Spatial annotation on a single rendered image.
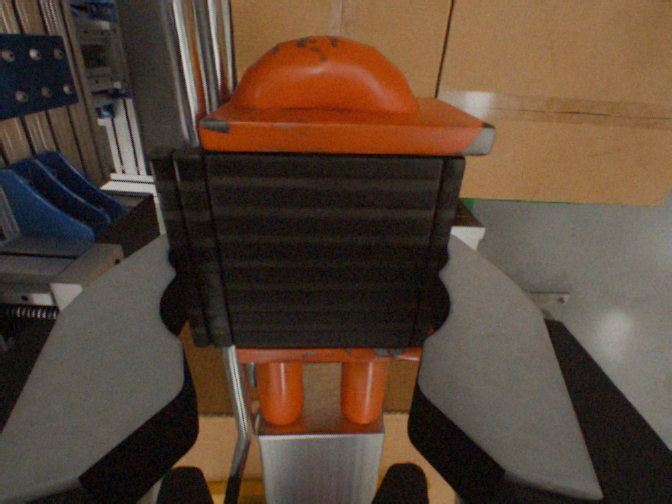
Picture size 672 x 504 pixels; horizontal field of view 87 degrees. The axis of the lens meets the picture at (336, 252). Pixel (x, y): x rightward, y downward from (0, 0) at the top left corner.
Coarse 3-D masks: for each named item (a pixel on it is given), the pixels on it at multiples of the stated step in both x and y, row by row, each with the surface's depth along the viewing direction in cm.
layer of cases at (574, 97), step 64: (256, 0) 62; (320, 0) 62; (384, 0) 63; (448, 0) 63; (512, 0) 63; (576, 0) 64; (640, 0) 64; (448, 64) 68; (512, 64) 68; (576, 64) 69; (640, 64) 69; (512, 128) 75; (576, 128) 75; (640, 128) 75; (512, 192) 82; (576, 192) 82; (640, 192) 83
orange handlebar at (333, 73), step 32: (256, 64) 10; (288, 64) 9; (320, 64) 9; (352, 64) 9; (384, 64) 10; (256, 96) 9; (288, 96) 9; (320, 96) 9; (352, 96) 9; (384, 96) 10; (288, 384) 16; (352, 384) 16; (384, 384) 16; (288, 416) 17; (352, 416) 17
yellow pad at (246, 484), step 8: (248, 480) 45; (256, 480) 45; (216, 488) 44; (224, 488) 44; (240, 488) 44; (248, 488) 44; (256, 488) 45; (216, 496) 44; (224, 496) 44; (240, 496) 44; (248, 496) 44; (256, 496) 44; (264, 496) 44
